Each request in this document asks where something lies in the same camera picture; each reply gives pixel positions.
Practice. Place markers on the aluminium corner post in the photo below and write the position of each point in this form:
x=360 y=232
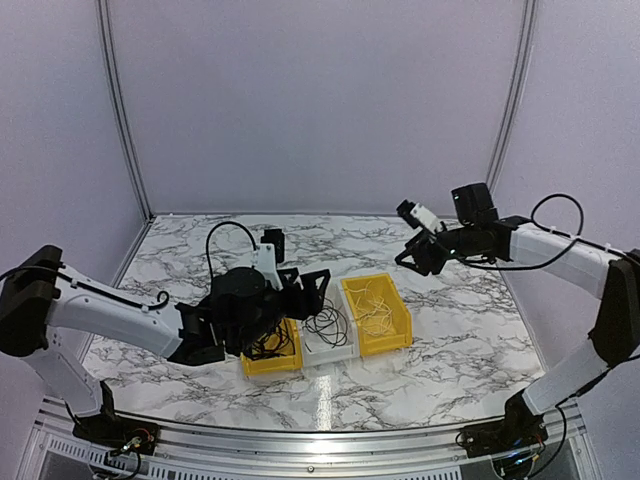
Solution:
x=515 y=91
x=116 y=95

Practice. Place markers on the aluminium front rail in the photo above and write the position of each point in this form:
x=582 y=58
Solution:
x=184 y=451

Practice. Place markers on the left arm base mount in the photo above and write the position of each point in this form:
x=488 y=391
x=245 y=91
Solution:
x=109 y=429

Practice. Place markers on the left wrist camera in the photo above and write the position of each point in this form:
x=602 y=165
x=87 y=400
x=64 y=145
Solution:
x=268 y=254

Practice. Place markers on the right aluminium corner post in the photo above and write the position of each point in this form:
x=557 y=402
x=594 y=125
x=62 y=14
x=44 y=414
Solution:
x=515 y=91

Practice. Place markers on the yellow plastic bin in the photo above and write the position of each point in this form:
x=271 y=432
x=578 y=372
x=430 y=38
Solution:
x=277 y=353
x=383 y=320

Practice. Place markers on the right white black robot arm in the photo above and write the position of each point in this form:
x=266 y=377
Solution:
x=486 y=241

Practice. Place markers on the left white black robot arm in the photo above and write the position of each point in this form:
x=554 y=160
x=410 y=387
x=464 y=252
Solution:
x=242 y=306

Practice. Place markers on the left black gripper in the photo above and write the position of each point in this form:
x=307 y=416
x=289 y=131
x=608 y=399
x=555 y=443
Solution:
x=313 y=301

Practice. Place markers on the left aluminium corner post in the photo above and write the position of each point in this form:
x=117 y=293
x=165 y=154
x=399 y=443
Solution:
x=116 y=95

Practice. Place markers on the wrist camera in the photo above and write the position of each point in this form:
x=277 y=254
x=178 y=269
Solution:
x=268 y=254
x=418 y=216

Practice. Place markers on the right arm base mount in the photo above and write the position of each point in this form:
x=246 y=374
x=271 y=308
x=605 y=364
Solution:
x=518 y=428

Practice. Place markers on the white translucent plastic bin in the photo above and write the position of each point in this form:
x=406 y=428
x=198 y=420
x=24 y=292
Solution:
x=331 y=336

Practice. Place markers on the right yellow plastic bin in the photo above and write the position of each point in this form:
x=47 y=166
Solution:
x=383 y=320

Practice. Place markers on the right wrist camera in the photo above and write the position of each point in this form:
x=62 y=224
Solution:
x=418 y=216

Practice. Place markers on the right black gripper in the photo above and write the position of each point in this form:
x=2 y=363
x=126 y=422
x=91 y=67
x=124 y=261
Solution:
x=424 y=254

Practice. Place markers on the left yellow plastic bin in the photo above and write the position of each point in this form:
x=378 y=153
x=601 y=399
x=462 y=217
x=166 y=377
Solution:
x=277 y=353

